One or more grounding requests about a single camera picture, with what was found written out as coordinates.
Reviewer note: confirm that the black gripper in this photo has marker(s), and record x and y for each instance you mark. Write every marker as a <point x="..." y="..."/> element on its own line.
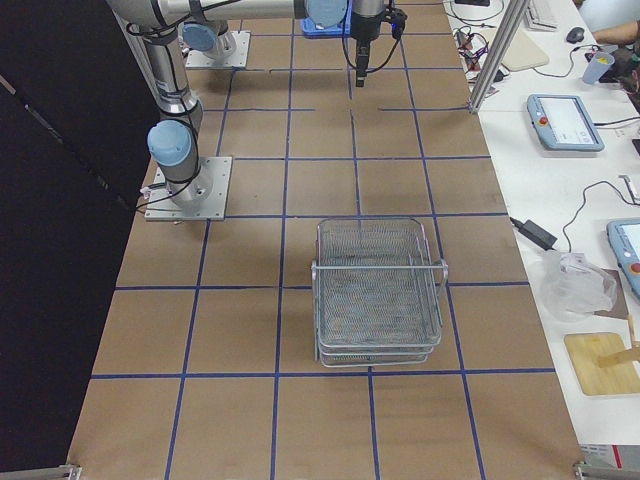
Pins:
<point x="366" y="24"/>

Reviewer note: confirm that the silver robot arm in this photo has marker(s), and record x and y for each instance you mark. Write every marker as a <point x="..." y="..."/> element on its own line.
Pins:
<point x="163" y="25"/>
<point x="212" y="38"/>

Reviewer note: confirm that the blue plastic tray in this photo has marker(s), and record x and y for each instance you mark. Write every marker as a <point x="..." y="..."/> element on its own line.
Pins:
<point x="310" y="30"/>

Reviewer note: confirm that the beige pad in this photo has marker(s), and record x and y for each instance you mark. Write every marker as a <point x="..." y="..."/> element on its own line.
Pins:
<point x="523" y="54"/>

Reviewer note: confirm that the white keyboard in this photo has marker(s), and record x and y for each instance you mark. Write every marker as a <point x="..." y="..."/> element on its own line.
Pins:
<point x="539" y="16"/>

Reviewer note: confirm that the far blue teach pendant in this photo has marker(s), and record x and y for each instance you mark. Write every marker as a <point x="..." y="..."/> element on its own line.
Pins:
<point x="562" y="123"/>

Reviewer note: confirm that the blue teach pendant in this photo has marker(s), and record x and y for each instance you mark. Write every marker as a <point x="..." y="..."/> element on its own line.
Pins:
<point x="562" y="123"/>
<point x="623" y="237"/>

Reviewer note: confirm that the black computer mouse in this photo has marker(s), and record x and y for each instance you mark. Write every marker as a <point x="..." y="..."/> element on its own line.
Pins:
<point x="575" y="35"/>

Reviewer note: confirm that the blue plastic cup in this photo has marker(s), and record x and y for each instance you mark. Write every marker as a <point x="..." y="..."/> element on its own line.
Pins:
<point x="598" y="65"/>

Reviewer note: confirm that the black power adapter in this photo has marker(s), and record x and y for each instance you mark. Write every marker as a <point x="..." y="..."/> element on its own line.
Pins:
<point x="535" y="233"/>

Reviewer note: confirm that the clear plastic bag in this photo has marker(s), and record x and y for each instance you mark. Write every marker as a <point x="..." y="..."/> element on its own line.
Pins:
<point x="572" y="284"/>

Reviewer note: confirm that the near blue teach pendant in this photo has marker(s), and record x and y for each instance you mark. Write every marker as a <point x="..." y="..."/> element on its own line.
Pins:
<point x="623" y="237"/>

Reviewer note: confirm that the wooden board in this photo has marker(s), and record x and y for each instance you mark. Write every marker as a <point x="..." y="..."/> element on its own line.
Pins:
<point x="602" y="364"/>

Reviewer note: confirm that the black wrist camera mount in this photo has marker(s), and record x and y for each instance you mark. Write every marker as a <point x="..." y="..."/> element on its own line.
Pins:
<point x="397" y="18"/>

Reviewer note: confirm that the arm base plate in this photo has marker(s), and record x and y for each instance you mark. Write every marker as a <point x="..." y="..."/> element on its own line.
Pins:
<point x="205" y="198"/>
<point x="238" y="60"/>

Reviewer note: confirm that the aluminium frame post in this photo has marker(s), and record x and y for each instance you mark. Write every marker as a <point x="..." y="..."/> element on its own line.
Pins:
<point x="505" y="33"/>

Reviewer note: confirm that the stacked wire mesh shelf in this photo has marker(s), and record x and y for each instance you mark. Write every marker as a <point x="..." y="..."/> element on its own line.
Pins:
<point x="375" y="291"/>

